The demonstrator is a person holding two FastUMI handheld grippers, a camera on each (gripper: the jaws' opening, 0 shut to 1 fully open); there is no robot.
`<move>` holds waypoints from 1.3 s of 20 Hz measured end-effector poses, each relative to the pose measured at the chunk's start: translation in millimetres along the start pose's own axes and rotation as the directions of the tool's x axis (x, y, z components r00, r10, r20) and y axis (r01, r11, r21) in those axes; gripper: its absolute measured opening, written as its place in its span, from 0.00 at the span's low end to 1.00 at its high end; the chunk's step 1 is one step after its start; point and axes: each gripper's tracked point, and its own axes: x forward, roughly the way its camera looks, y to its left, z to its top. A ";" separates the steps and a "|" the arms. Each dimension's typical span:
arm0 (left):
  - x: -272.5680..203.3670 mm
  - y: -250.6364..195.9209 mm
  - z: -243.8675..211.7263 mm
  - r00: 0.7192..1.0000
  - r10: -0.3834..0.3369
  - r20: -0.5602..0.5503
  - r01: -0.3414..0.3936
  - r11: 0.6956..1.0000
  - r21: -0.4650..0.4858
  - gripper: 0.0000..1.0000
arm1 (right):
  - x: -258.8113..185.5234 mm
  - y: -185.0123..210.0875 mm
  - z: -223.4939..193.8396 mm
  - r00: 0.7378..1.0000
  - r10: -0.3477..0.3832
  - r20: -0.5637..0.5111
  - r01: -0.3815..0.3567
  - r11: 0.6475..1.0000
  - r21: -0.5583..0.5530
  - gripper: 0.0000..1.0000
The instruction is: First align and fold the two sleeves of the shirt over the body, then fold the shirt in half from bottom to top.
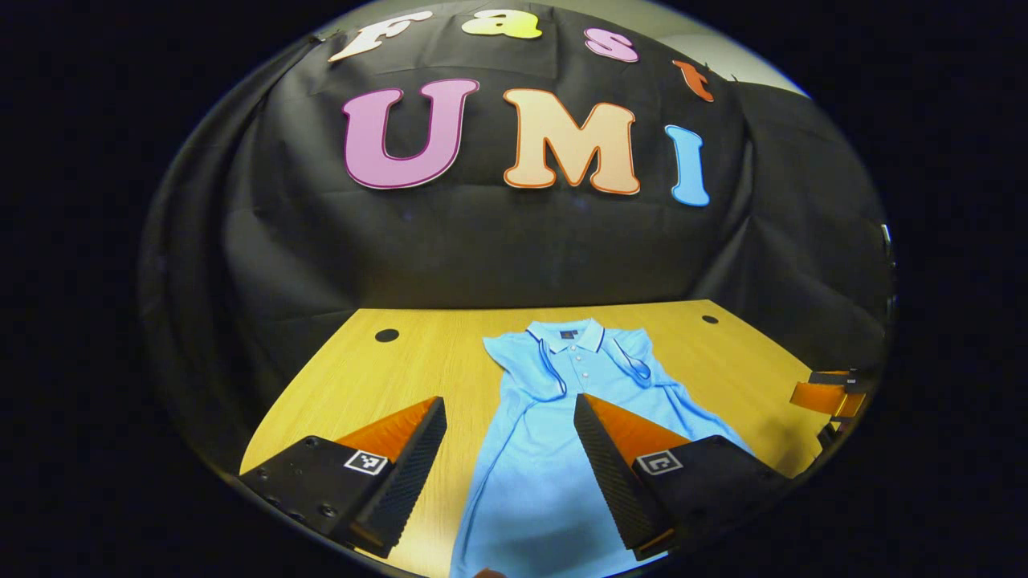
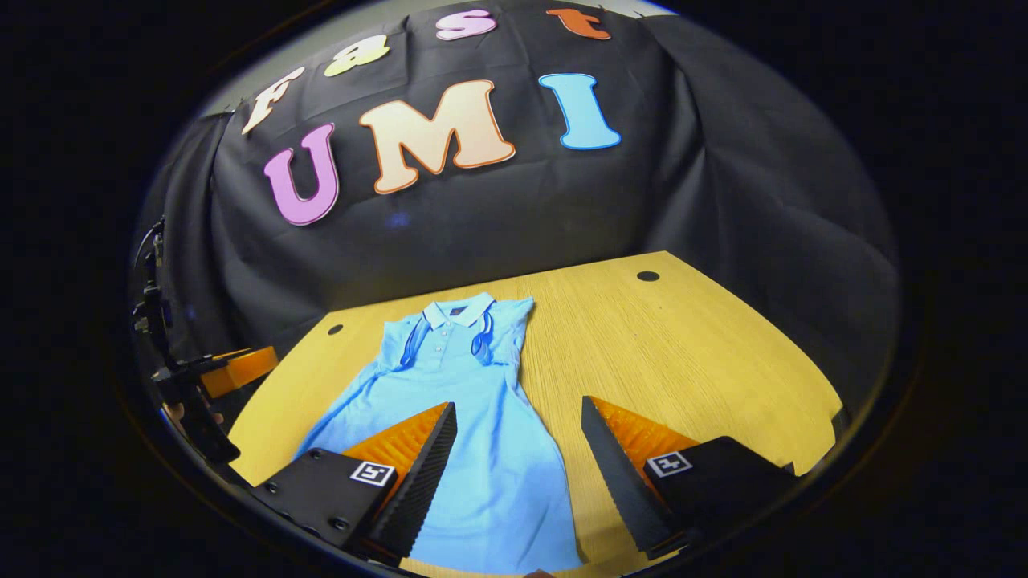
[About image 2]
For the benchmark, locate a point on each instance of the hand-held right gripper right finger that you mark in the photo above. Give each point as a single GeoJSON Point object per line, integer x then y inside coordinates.
{"type": "Point", "coordinates": [622, 490]}

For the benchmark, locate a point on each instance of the black backdrop cloth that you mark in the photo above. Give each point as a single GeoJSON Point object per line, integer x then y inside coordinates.
{"type": "Point", "coordinates": [522, 209]}

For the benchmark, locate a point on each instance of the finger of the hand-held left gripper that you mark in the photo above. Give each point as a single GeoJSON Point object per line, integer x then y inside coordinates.
{"type": "Point", "coordinates": [201, 425]}
{"type": "Point", "coordinates": [241, 371]}

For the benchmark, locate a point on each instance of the light blue T-shirt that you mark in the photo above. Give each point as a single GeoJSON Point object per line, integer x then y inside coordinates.
{"type": "Point", "coordinates": [474, 449]}

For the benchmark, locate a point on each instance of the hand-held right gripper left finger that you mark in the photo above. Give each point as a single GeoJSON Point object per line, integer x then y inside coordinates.
{"type": "Point", "coordinates": [422, 490]}

